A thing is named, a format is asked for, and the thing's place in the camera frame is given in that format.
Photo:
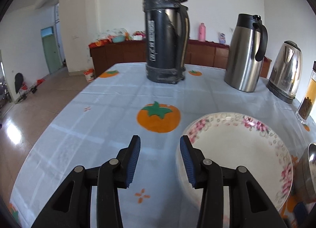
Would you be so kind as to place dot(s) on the dark wooden cabinet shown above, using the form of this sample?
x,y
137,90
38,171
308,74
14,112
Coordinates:
x,y
118,55

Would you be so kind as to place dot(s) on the green door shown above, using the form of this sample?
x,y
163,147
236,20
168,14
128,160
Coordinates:
x,y
50,52

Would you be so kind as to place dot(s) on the teal basin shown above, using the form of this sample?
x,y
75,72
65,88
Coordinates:
x,y
118,39

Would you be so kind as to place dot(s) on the pink floral white plate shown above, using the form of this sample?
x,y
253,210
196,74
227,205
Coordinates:
x,y
237,158

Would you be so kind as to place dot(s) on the pink thermos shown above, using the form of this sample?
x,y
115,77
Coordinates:
x,y
202,32

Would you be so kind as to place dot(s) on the steel electric kettle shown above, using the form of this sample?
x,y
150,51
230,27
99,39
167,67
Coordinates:
x,y
284,74

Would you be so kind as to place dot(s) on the stainless steel bowl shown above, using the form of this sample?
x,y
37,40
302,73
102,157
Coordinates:
x,y
306,173

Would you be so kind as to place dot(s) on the black chair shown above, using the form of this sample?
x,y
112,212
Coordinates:
x,y
19,82

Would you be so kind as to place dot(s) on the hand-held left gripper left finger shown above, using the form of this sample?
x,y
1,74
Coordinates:
x,y
133,161

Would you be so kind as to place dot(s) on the persimmon print tablecloth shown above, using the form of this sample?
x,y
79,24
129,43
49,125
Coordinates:
x,y
86,131

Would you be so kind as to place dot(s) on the red bag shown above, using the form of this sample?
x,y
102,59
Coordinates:
x,y
41,81

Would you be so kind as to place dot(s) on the white bucket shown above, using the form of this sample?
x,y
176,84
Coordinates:
x,y
89,75

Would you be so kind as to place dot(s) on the glass tea bottle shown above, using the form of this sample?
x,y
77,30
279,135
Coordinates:
x,y
307,104

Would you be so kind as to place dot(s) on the mesh food cover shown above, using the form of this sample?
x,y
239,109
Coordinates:
x,y
111,32

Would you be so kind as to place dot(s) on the black thermos flask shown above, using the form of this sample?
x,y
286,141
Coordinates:
x,y
163,45

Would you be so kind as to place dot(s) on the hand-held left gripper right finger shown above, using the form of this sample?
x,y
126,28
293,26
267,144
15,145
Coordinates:
x,y
186,161

